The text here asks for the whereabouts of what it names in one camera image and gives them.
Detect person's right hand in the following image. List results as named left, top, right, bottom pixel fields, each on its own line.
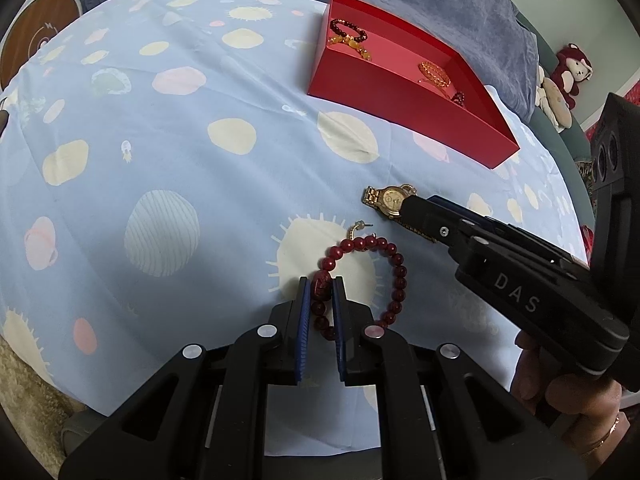
left=510, top=331, right=623, bottom=447

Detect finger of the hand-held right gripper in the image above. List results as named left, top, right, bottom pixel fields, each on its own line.
left=400, top=193, right=483, bottom=259
left=429, top=195, right=592, bottom=272

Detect gold chain cuff bracelet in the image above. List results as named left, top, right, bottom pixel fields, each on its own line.
left=418, top=60, right=451, bottom=87

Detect dark bead bracelet gold spacers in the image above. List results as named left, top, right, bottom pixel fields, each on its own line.
left=328, top=18, right=368, bottom=45

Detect cream fluffy rug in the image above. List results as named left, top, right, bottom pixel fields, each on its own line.
left=0, top=335, right=101, bottom=461

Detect white plush toy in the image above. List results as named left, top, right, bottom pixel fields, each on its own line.
left=535, top=65, right=551, bottom=108

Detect round wooden top stool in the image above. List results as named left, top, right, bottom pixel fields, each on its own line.
left=0, top=0, right=83, bottom=93

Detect person's right forearm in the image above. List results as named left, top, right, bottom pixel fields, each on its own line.
left=582, top=410, right=633, bottom=466

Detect blue patterned tablecloth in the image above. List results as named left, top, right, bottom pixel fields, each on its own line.
left=0, top=0, right=598, bottom=453

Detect gold hoop earring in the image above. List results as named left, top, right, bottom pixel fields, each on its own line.
left=347, top=220, right=376, bottom=242

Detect red cardboard box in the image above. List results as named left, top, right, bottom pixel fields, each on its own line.
left=306, top=0, right=521, bottom=170

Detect beige round plush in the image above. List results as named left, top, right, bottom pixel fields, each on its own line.
left=542, top=77, right=573, bottom=133

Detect blue grey blanket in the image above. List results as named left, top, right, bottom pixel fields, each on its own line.
left=72, top=0, right=538, bottom=126

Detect amber yellow bead bracelet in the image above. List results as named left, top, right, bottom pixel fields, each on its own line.
left=327, top=35, right=373, bottom=61

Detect thin gold wrist bangle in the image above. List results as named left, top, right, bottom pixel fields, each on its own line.
left=580, top=416, right=623, bottom=456

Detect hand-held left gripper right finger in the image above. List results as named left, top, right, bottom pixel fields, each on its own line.
left=331, top=276, right=588, bottom=480

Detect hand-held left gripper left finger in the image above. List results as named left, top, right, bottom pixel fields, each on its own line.
left=59, top=276, right=313, bottom=480

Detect dark red bead bracelet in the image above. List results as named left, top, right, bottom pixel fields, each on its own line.
left=310, top=236, right=407, bottom=341

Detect red monkey plush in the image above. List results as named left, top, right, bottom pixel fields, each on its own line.
left=549, top=42, right=593, bottom=111

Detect gold wristwatch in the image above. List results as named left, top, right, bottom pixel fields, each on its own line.
left=361, top=184, right=418, bottom=220

